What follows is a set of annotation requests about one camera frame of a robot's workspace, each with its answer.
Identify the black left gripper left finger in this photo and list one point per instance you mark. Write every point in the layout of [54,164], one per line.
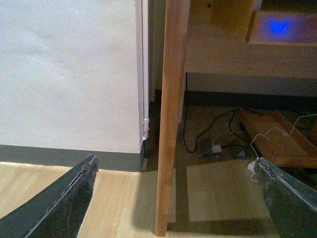
[58,210]

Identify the wooden desk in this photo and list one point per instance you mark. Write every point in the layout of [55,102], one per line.
[175,37]

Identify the wooden planks on floor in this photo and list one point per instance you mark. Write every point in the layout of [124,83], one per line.
[278,141]

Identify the power strip on floor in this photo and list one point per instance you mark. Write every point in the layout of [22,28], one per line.
[208,147]

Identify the white wall conduit pipe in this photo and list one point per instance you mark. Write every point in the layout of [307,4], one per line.
[145,64]

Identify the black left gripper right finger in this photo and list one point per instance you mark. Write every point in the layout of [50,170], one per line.
[292,204]

